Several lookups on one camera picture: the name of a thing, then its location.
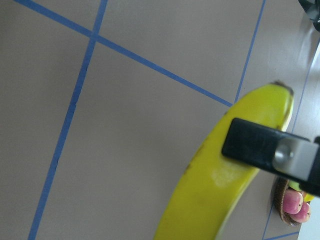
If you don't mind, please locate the brown wicker basket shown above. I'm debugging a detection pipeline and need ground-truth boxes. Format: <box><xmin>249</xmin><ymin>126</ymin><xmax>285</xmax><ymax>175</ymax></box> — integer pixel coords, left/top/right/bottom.
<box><xmin>273</xmin><ymin>177</ymin><xmax>301</xmax><ymax>228</ymax></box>

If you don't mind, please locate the pink peach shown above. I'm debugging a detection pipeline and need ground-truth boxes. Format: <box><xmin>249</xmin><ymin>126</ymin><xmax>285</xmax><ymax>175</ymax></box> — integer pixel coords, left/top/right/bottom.
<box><xmin>282</xmin><ymin>189</ymin><xmax>311</xmax><ymax>223</ymax></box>

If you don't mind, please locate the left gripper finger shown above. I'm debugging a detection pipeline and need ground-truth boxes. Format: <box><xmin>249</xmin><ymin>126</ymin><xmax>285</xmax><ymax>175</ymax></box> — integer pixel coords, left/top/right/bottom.
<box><xmin>221</xmin><ymin>118</ymin><xmax>320</xmax><ymax>197</ymax></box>

